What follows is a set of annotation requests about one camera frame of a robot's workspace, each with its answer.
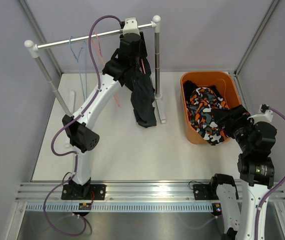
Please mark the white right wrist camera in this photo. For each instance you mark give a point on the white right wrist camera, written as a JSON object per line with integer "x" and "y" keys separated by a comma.
{"x": 265, "y": 115}

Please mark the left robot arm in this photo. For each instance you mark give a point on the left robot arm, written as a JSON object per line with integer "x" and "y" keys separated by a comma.
{"x": 117, "y": 72}

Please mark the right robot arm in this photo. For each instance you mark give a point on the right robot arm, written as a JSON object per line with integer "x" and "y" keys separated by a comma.
{"x": 255, "y": 136}

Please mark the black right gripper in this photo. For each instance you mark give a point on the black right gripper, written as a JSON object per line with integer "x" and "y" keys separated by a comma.
{"x": 239, "y": 114}

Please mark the orange camouflage shorts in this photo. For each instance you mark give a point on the orange camouflage shorts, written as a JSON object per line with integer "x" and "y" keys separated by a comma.
{"x": 201, "y": 119}

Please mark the pink wire hanger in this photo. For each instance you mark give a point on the pink wire hanger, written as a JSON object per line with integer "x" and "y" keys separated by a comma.
{"x": 98, "y": 51}
{"x": 142, "y": 66}

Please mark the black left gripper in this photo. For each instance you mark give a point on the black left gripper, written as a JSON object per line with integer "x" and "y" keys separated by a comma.
{"x": 142, "y": 53}

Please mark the orange plastic laundry basket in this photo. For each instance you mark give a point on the orange plastic laundry basket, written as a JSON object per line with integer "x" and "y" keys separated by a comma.
{"x": 224, "y": 84}

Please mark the blue wire hanger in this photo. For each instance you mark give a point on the blue wire hanger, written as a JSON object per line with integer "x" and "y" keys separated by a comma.
{"x": 79, "y": 57}

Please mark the dark green shorts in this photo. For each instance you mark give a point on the dark green shorts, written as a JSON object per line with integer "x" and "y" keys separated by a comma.
{"x": 143, "y": 96}

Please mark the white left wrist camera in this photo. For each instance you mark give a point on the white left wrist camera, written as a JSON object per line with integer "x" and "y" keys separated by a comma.
{"x": 130, "y": 28}

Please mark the white slotted cable duct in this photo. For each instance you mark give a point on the white slotted cable duct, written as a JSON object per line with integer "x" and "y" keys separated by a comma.
{"x": 135, "y": 207}

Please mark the black shorts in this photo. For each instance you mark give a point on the black shorts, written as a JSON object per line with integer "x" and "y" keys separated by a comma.
{"x": 193, "y": 92}

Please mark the aluminium mounting rail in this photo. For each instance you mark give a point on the aluminium mounting rail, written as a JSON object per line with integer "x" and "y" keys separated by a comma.
{"x": 118, "y": 191}

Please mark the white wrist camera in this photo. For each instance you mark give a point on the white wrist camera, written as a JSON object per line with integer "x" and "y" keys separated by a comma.
{"x": 130, "y": 28}
{"x": 265, "y": 115}

